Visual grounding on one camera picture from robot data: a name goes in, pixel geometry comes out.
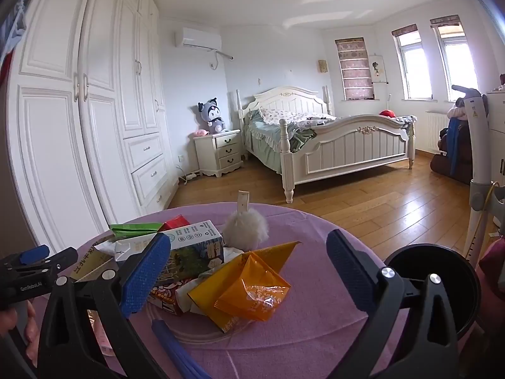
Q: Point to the white nightstand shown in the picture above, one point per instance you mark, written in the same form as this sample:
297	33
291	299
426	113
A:
221	152

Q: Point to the pile of pale clothes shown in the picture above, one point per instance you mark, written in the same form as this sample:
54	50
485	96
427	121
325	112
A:
457	110

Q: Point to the floral quilt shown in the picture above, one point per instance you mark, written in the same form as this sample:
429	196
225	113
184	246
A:
292	117

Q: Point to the orange plastic wrapper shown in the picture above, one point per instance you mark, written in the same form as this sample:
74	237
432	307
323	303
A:
252	296

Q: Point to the white dresser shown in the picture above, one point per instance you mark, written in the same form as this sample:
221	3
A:
498	114

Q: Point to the purple plush toy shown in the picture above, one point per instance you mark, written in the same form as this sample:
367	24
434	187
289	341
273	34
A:
213	116

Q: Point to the fluffy white pompom with tag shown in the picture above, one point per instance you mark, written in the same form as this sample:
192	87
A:
246	229

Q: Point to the green bed sheet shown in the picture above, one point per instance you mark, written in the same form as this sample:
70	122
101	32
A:
260	138

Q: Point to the white framed window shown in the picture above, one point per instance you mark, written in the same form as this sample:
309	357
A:
457	67
414	71

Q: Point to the pink plush toy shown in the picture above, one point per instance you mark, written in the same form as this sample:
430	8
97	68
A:
200	132

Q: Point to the patterned window blind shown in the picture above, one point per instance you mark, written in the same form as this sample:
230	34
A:
355	71

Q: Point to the white air conditioner pipe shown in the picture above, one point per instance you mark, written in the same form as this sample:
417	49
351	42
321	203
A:
225	54

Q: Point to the white wooden bed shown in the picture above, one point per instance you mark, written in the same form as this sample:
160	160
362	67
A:
355	146

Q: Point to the black trash bin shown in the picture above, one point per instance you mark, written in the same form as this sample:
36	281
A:
418	260

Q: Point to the wall poster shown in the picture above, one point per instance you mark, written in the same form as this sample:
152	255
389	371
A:
378	69

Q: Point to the pink printed packet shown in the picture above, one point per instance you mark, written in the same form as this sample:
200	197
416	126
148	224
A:
104	339

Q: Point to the white printed milk carton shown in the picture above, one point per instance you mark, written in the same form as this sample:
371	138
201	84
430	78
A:
197	244

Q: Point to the white radiator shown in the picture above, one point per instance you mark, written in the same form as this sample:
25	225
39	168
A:
436	132

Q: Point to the clothes on bed footboard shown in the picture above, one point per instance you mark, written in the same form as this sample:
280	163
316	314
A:
404	120

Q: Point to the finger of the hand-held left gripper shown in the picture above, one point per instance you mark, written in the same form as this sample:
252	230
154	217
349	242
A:
35	253
59	261

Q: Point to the blue ribbed object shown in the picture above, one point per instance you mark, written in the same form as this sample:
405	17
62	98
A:
177	351

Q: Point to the blue cloth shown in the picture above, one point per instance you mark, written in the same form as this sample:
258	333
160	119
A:
455	138

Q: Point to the white wardrobe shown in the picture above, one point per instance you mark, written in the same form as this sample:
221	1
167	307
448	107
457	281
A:
51	146

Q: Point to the pink cloth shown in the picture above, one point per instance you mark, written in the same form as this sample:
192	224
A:
493	262

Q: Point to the purple printed table cloth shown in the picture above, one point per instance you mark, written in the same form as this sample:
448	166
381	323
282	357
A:
307	316

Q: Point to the red hat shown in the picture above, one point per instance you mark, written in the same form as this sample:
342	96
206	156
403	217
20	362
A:
388	113

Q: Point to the white air conditioner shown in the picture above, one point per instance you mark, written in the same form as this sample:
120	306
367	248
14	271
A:
197	38

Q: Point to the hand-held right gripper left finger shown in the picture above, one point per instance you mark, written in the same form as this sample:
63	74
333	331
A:
146	274

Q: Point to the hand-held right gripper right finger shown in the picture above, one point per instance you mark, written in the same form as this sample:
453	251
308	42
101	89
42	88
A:
349	272

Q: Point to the yellow snack packet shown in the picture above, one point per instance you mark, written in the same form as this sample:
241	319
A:
272	258

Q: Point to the person's left hand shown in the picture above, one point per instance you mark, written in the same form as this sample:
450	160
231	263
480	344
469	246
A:
30	327

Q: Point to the white power strip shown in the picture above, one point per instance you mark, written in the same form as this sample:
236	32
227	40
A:
190	175

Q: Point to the brown armchair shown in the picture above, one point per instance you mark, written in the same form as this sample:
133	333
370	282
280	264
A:
461	154

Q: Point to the red white snack packet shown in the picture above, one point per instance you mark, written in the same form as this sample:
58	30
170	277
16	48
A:
165	298

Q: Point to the green packet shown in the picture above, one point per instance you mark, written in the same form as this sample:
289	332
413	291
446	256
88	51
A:
134	228

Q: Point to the beige wall ornament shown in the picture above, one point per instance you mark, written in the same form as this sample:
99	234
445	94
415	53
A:
323	66

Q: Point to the cream printed box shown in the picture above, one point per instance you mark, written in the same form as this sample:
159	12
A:
88	264

